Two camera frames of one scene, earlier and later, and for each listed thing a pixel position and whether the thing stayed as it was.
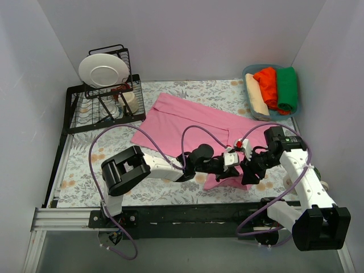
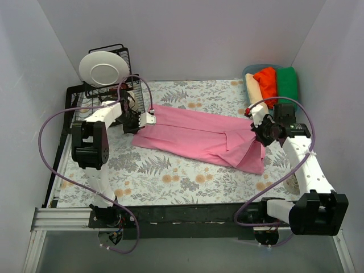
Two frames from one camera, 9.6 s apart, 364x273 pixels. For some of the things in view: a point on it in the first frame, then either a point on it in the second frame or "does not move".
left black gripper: [225, 171] to [133, 122]
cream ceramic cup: [132, 102] does not move
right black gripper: [249, 166] to [260, 136]
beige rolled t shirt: [256, 98] does not move
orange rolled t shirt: [268, 83] does not move
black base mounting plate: [205, 221] does not move
